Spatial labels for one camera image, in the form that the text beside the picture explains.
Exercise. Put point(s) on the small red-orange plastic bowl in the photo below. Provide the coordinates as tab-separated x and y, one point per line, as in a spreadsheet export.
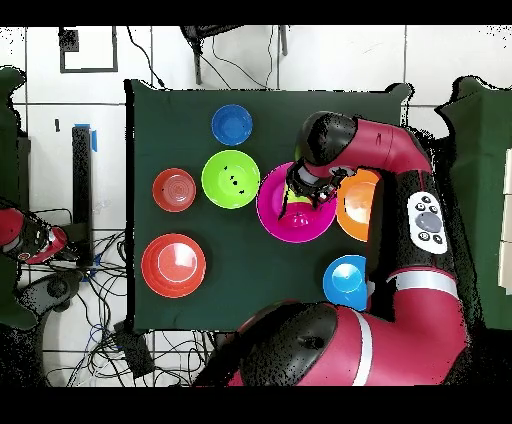
174	190

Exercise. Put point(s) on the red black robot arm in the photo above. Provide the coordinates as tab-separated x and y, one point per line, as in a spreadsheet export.
12	228

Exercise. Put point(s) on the lime green plastic bowl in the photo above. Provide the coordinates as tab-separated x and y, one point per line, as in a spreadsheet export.
230	188

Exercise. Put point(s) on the black power brick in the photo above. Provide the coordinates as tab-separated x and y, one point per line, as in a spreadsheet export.
134	352

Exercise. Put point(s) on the black camera tripod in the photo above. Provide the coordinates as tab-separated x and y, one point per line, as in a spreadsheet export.
198	68

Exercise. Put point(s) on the large orange plastic bowl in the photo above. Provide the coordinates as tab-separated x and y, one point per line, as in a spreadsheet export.
356	204

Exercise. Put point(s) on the light blue plastic bowl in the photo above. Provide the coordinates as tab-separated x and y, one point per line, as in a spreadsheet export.
344	280

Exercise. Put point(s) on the long black bar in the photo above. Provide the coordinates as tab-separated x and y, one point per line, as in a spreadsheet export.
82	200

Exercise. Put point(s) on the lime green plastic cup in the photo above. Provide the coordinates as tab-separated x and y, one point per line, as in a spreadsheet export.
294	196

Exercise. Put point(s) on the black square floor frame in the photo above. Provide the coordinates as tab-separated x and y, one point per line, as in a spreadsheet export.
68	40

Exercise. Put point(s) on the black round floor stand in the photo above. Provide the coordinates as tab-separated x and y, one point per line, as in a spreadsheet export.
52	288

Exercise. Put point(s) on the dark green tablecloth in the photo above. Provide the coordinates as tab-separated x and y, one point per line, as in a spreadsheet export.
10	160
240	272
488	180

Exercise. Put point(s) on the blue tape strip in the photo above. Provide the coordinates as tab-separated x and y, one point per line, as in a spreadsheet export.
94	140

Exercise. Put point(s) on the wide red-orange plastic bowl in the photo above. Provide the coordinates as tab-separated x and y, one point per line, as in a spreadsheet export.
173	265

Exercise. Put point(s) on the large pink plastic bowl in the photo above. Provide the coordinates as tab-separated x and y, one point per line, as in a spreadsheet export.
272	216

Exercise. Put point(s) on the white box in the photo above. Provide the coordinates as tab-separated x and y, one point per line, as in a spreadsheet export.
506	220

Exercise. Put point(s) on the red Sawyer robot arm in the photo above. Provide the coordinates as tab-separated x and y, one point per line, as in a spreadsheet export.
420	340

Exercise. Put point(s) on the small dark blue bowl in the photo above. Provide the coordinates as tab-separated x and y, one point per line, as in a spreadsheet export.
232	125

